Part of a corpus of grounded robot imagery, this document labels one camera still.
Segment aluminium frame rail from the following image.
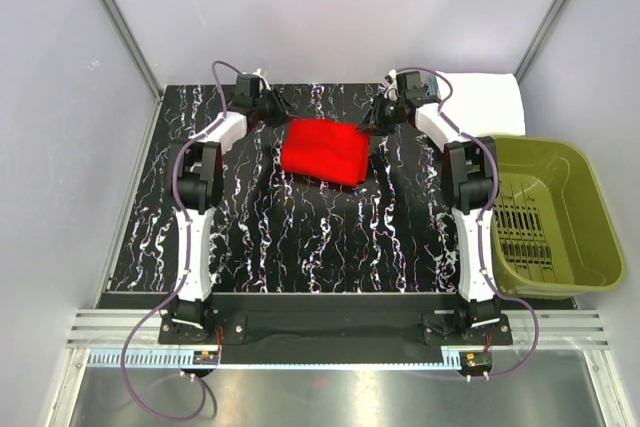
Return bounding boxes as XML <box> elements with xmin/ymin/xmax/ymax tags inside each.
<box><xmin>68</xmin><ymin>309</ymin><xmax>609</xmax><ymax>350</ymax></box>

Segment white folded t-shirt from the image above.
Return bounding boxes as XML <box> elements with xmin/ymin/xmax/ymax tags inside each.
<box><xmin>437</xmin><ymin>73</ymin><xmax>526</xmax><ymax>137</ymax></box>

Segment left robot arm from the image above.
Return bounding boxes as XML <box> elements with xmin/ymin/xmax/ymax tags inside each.
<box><xmin>163</xmin><ymin>88</ymin><xmax>292</xmax><ymax>343</ymax></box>

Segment right aluminium corner post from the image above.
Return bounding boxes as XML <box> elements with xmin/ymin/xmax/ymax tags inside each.
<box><xmin>514</xmin><ymin>0</ymin><xmax>571</xmax><ymax>84</ymax></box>

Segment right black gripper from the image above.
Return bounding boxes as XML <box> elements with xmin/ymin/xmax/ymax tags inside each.
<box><xmin>355</xmin><ymin>93</ymin><xmax>403</xmax><ymax>137</ymax></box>

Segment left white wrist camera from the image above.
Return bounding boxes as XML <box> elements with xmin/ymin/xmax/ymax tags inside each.
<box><xmin>232</xmin><ymin>73</ymin><xmax>270</xmax><ymax>107</ymax></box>

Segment olive green plastic basket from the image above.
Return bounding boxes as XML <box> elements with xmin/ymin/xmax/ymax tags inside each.
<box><xmin>491</xmin><ymin>136</ymin><xmax>625</xmax><ymax>299</ymax></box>

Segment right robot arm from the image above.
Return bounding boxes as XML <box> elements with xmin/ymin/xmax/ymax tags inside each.
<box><xmin>358</xmin><ymin>94</ymin><xmax>501</xmax><ymax>344</ymax></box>

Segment aluminium corner post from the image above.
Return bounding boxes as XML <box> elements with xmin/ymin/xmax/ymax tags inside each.
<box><xmin>69</xmin><ymin>0</ymin><xmax>164</xmax><ymax>98</ymax></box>
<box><xmin>514</xmin><ymin>0</ymin><xmax>571</xmax><ymax>84</ymax></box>

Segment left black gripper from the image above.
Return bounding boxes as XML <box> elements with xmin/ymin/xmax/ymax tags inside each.
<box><xmin>252</xmin><ymin>85</ymin><xmax>298</xmax><ymax>129</ymax></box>

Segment left aluminium corner post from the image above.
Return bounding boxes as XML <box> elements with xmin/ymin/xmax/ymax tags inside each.
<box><xmin>69</xmin><ymin>0</ymin><xmax>164</xmax><ymax>98</ymax></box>

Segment white slotted cable duct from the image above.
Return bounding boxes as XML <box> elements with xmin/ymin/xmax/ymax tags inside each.
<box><xmin>88</xmin><ymin>348</ymin><xmax>461</xmax><ymax>371</ymax></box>

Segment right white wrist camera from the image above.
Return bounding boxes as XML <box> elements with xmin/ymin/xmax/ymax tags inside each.
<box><xmin>383</xmin><ymin>69</ymin><xmax>441</xmax><ymax>108</ymax></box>

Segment red t-shirt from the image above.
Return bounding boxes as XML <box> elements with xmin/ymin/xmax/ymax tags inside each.
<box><xmin>281</xmin><ymin>119</ymin><xmax>369</xmax><ymax>187</ymax></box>

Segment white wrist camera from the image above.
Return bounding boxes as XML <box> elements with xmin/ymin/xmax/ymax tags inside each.
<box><xmin>232</xmin><ymin>73</ymin><xmax>270</xmax><ymax>107</ymax></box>
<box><xmin>383</xmin><ymin>69</ymin><xmax>441</xmax><ymax>108</ymax></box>

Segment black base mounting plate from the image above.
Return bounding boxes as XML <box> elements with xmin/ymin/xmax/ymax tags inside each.
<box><xmin>159</xmin><ymin>293</ymin><xmax>513</xmax><ymax>347</ymax></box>

